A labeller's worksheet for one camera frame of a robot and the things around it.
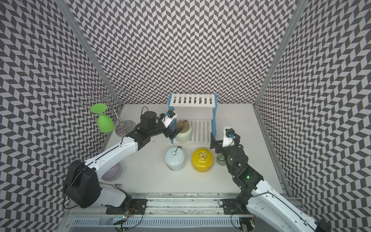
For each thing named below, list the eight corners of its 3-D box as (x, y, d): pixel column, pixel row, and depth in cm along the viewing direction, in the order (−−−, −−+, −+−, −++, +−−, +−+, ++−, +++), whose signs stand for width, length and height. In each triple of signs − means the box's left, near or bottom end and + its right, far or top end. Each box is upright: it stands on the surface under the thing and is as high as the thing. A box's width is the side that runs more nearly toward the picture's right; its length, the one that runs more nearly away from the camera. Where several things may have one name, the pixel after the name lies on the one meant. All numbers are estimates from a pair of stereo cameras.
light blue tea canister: (166, 171, 86) (163, 164, 77) (168, 154, 92) (166, 146, 84) (184, 171, 86) (183, 164, 77) (185, 154, 92) (184, 146, 84)
